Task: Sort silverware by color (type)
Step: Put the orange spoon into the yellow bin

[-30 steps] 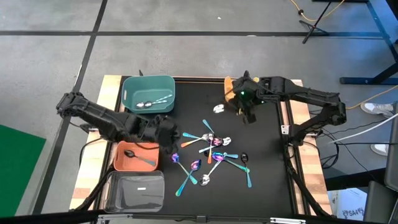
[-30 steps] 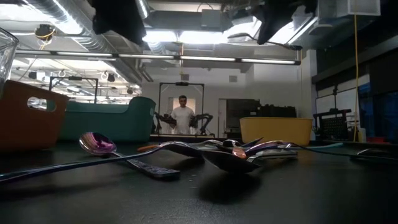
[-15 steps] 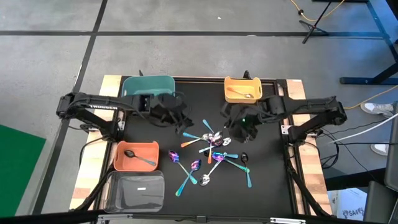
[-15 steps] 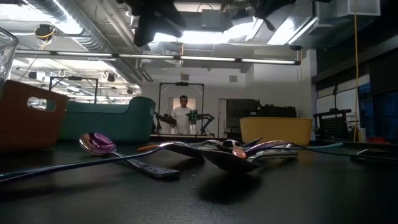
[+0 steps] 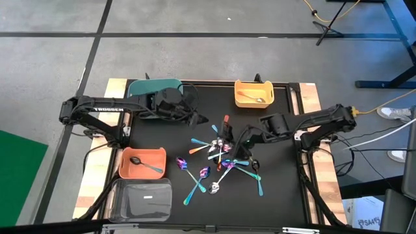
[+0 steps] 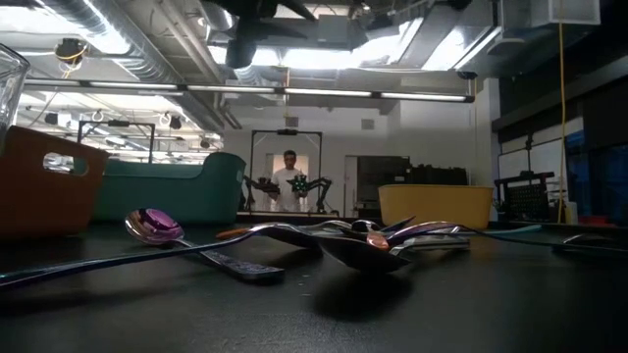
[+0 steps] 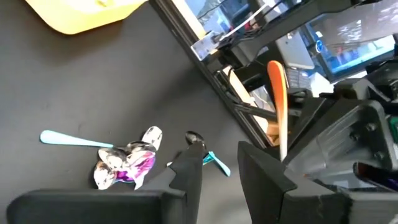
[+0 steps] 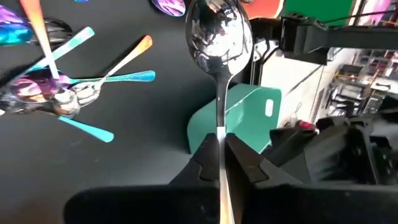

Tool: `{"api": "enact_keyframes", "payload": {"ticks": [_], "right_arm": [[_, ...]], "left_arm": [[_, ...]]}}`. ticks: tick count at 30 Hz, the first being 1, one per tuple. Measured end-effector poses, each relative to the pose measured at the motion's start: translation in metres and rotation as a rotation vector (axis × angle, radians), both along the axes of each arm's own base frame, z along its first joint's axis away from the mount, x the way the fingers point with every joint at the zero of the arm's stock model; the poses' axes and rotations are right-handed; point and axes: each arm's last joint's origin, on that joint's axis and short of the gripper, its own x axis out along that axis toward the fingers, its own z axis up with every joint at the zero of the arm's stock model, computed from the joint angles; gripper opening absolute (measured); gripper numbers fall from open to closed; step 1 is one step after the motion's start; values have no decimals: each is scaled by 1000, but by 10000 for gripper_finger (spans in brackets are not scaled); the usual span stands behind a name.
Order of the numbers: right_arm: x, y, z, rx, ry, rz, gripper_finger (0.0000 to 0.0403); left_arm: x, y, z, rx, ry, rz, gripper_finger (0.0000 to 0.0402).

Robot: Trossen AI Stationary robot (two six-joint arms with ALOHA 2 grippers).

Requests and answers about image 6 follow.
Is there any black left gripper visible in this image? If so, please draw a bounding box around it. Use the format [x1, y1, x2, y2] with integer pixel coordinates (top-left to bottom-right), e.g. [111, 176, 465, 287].
[210, 0, 320, 70]

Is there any silver spoon orange handle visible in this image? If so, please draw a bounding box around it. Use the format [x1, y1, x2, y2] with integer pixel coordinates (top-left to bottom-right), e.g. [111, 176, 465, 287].
[215, 227, 252, 241]
[365, 231, 393, 252]

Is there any long LED light bar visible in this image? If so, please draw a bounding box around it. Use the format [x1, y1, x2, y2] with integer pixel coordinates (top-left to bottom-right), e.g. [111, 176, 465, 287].
[23, 77, 476, 104]

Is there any person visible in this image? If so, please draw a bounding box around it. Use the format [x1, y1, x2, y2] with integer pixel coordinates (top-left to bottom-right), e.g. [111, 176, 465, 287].
[268, 149, 310, 213]

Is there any black storage cabinet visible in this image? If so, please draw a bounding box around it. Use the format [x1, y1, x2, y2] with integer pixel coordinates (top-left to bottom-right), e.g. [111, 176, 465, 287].
[355, 155, 468, 220]

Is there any teal plastic bin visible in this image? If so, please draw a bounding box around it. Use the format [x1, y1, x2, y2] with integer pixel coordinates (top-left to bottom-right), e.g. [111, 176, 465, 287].
[91, 151, 247, 226]

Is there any yellow plastic bin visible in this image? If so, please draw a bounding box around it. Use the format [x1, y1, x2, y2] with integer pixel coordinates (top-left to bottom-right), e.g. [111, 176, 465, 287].
[377, 183, 496, 230]

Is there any clear plastic tray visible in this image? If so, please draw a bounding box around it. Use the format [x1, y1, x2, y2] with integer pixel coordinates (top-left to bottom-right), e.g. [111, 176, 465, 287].
[0, 42, 31, 148]

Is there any black perforated panel stand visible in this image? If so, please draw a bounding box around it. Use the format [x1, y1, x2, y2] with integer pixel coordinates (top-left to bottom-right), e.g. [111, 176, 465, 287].
[493, 131, 556, 223]

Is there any orange plastic bin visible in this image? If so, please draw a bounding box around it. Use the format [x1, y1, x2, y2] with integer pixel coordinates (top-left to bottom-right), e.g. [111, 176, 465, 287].
[0, 125, 112, 240]

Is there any black gantry frame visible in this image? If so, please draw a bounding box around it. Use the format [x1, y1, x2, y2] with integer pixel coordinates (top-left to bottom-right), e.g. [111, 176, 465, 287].
[77, 119, 157, 166]
[248, 128, 324, 216]

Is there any silver ceiling duct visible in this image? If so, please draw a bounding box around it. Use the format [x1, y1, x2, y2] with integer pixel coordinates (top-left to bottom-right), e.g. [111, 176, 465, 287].
[41, 0, 232, 133]

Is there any yellow cable reel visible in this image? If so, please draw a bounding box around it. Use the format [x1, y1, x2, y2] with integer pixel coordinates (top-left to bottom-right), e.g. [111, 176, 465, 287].
[52, 37, 90, 68]

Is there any yellow cable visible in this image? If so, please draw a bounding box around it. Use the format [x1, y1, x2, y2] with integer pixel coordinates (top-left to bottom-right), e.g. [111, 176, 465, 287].
[555, 22, 569, 226]

